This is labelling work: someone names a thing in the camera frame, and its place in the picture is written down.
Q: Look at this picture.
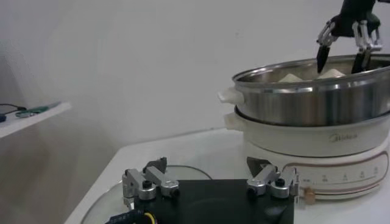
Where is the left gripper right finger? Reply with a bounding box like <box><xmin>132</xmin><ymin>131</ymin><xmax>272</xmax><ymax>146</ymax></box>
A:
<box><xmin>246</xmin><ymin>156</ymin><xmax>301</xmax><ymax>200</ymax></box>

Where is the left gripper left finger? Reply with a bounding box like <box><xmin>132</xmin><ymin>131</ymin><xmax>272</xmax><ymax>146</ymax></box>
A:
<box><xmin>121</xmin><ymin>156</ymin><xmax>181</xmax><ymax>202</ymax></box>

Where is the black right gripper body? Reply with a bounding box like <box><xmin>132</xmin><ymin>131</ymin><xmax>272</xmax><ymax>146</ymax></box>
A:
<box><xmin>331</xmin><ymin>0</ymin><xmax>381</xmax><ymax>37</ymax></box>

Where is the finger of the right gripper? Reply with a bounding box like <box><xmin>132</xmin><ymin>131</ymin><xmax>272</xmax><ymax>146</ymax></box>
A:
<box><xmin>350</xmin><ymin>19</ymin><xmax>383</xmax><ymax>75</ymax></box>
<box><xmin>316</xmin><ymin>19</ymin><xmax>339</xmax><ymax>74</ymax></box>

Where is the white steamed baozi bun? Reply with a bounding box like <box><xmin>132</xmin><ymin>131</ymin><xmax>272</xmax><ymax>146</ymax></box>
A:
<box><xmin>316</xmin><ymin>68</ymin><xmax>347</xmax><ymax>80</ymax></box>

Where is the glass pot lid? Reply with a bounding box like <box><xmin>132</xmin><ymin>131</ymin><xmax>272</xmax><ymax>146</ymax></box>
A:
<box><xmin>80</xmin><ymin>164</ymin><xmax>214</xmax><ymax>224</ymax></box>

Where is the stainless steel steamer basket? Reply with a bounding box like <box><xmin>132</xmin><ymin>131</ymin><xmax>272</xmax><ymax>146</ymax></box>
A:
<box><xmin>218</xmin><ymin>54</ymin><xmax>390</xmax><ymax>127</ymax></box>

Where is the white electric cooker pot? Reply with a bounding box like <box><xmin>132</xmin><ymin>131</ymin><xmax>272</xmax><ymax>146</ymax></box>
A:
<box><xmin>224</xmin><ymin>111</ymin><xmax>390</xmax><ymax>205</ymax></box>

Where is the white side table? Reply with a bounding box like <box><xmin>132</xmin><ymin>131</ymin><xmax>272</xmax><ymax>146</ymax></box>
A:
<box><xmin>0</xmin><ymin>102</ymin><xmax>73</xmax><ymax>139</ymax></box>

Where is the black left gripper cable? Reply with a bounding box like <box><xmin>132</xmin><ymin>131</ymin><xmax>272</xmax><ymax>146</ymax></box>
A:
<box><xmin>105</xmin><ymin>209</ymin><xmax>157</xmax><ymax>224</ymax></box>

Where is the black looped cable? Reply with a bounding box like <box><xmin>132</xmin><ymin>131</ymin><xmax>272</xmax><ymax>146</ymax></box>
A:
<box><xmin>0</xmin><ymin>103</ymin><xmax>27</xmax><ymax>115</ymax></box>

